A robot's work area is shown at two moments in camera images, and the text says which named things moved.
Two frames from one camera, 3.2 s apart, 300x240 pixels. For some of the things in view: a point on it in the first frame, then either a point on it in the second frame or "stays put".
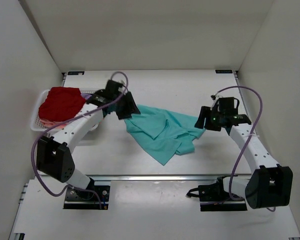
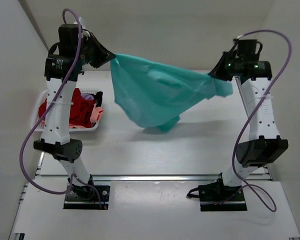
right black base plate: [213, 198] stays put
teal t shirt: [166, 134] -> [156, 95]
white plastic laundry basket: [37, 124] stays put
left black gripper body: [126, 105] -> [95, 50]
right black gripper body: [217, 115] -> [225, 69]
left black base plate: [80, 199] stays put
